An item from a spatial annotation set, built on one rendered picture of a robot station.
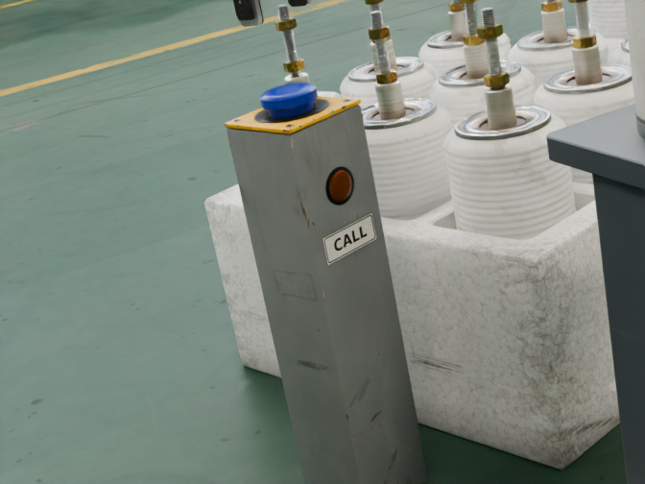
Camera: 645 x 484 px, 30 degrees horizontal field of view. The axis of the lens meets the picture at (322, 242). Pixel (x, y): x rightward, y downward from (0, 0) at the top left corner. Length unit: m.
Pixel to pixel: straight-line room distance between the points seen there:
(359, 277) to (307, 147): 0.11
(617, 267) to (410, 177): 0.30
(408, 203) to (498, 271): 0.14
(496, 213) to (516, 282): 0.06
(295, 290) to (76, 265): 0.78
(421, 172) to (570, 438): 0.25
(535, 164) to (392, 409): 0.21
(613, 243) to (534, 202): 0.20
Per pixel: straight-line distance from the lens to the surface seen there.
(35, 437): 1.19
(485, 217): 0.94
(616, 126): 0.75
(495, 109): 0.94
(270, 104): 0.83
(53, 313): 1.47
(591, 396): 0.97
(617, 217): 0.73
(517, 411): 0.96
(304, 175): 0.82
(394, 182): 1.00
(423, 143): 1.00
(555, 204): 0.94
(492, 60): 0.94
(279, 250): 0.86
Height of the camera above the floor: 0.52
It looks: 20 degrees down
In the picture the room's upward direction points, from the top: 11 degrees counter-clockwise
